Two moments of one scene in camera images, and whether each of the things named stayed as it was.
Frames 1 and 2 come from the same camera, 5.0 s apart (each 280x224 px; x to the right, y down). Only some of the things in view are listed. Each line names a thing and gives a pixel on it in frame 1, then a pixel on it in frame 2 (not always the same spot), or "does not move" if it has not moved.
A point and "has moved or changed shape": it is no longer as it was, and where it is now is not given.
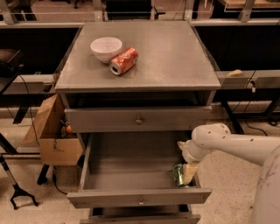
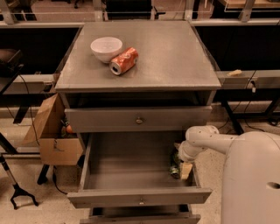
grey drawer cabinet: x=136 y=90 does not move
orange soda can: x=123 y=61 does not move
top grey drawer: x=137 y=120 does not move
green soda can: x=178 y=171 has moved or changed shape
